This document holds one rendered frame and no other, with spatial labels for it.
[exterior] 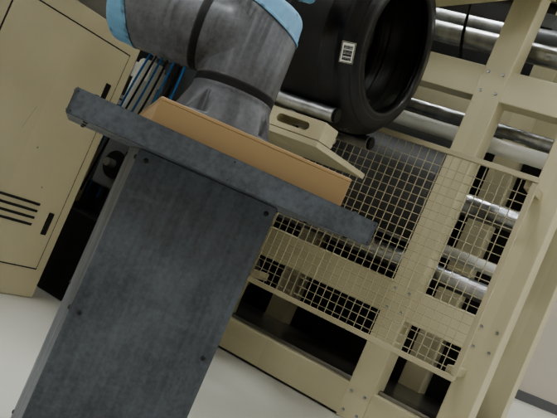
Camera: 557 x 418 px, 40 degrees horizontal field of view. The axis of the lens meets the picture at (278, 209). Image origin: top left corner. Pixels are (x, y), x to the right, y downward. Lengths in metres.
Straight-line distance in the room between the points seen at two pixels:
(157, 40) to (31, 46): 0.94
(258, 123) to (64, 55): 1.14
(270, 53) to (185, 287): 0.43
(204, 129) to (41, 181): 1.34
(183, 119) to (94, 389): 0.46
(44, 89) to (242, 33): 1.11
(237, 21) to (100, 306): 0.53
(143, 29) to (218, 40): 0.14
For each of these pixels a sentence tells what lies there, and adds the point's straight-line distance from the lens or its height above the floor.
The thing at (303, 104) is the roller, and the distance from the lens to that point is 2.35.
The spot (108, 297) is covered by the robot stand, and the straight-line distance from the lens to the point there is 1.28.
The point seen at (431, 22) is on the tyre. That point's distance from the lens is 2.63.
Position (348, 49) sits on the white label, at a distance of 2.25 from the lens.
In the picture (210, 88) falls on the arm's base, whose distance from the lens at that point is 1.34.
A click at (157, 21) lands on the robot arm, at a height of 0.78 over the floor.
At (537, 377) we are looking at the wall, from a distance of 6.97.
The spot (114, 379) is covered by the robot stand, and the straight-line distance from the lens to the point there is 1.31.
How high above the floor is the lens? 0.53
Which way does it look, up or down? 1 degrees up
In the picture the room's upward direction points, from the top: 24 degrees clockwise
